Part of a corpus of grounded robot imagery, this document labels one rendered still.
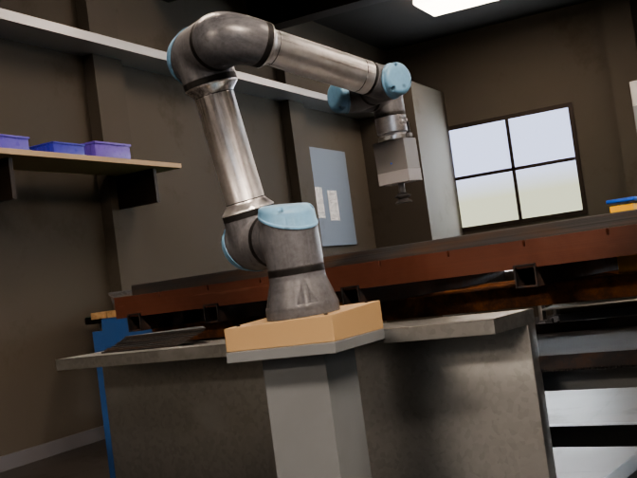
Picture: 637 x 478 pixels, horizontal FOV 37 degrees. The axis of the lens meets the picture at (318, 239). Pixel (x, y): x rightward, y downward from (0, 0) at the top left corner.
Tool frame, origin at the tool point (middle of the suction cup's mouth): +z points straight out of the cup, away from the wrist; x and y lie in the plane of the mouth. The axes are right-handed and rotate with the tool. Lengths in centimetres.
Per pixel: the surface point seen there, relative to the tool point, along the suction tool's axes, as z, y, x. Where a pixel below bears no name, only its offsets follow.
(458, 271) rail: 17.7, -15.9, 9.3
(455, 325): 27.6, -23.4, 29.6
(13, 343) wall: 30, 341, -144
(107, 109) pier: -111, 345, -248
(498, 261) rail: 16.7, -25.6, 9.4
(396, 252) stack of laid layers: 11.5, 1.5, 4.5
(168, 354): 27, 56, 29
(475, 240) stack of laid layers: 11.5, -19.0, 4.7
